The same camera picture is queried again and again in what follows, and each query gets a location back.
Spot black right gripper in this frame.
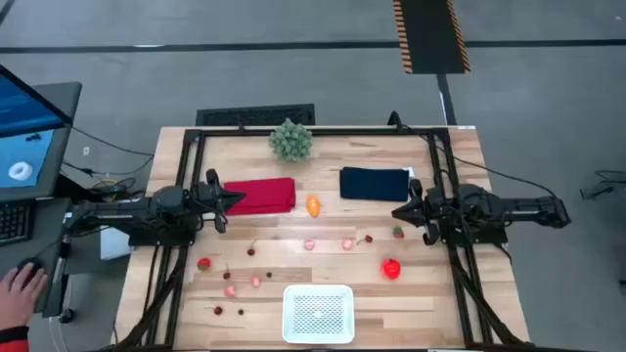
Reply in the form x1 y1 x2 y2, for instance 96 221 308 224
390 193 442 229

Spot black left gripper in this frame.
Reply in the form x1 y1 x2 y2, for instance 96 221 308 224
195 181 247 216

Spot red and pink items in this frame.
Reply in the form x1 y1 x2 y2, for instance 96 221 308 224
380 257 403 282

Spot white perforated plastic basket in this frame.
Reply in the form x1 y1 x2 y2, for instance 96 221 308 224
282 284 356 345

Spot red folded cloth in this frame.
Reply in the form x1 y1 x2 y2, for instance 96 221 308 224
222 176 297 217

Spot navy folded cloth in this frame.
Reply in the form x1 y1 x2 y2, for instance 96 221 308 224
339 166 411 202

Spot green spiky plant ball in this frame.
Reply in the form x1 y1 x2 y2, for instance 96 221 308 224
267 116 314 163

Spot white box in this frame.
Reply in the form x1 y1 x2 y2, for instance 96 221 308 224
100 227 132 261

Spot black mat with orange stripes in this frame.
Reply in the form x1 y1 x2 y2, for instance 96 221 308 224
393 0 471 75

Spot grey computer desk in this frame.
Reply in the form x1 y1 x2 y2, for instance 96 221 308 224
0 198 74 319

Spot computer monitor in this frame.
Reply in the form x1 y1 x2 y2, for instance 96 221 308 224
0 63 83 202

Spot black computer mouse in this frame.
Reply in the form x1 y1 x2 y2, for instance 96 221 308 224
17 256 48 275

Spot black keyboard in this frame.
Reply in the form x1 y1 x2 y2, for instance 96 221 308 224
0 200 33 245

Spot person's hand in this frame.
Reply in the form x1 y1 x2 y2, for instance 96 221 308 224
0 262 49 331

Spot black aluminium table frame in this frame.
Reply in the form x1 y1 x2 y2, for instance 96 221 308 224
114 125 532 352

